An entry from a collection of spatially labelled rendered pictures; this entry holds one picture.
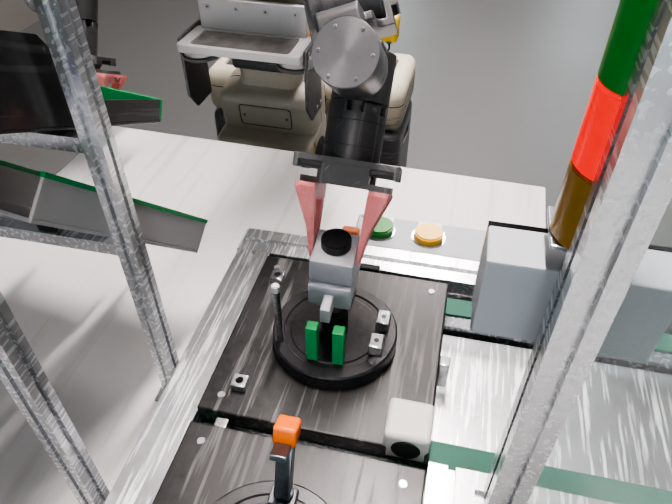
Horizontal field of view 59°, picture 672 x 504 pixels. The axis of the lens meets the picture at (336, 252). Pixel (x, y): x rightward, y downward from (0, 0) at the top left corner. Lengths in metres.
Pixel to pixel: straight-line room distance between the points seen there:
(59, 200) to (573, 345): 0.43
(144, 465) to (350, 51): 0.43
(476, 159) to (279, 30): 1.74
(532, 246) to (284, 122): 1.00
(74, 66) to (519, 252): 0.36
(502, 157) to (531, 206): 1.77
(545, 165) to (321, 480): 2.41
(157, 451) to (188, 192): 0.58
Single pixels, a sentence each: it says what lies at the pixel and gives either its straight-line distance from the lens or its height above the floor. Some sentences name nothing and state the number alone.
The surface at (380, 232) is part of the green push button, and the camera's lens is 0.82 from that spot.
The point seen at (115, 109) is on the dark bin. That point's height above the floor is 1.23.
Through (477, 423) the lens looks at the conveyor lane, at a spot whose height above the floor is 0.92.
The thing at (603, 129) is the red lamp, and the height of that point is 1.34.
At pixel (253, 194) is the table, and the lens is 1.08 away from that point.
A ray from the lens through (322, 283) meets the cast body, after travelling 0.59.
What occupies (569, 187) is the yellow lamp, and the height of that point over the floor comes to 1.30.
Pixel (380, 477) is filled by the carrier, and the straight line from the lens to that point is 0.59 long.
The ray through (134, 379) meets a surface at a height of 0.86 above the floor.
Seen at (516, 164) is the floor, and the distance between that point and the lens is 2.83.
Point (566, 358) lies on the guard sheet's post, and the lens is 0.42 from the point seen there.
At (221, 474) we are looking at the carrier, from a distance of 0.60.
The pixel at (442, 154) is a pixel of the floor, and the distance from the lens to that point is 2.83.
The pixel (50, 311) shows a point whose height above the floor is 0.86.
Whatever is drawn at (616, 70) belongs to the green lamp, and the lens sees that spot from 0.33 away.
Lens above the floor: 1.50
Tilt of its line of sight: 42 degrees down
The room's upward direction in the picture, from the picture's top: straight up
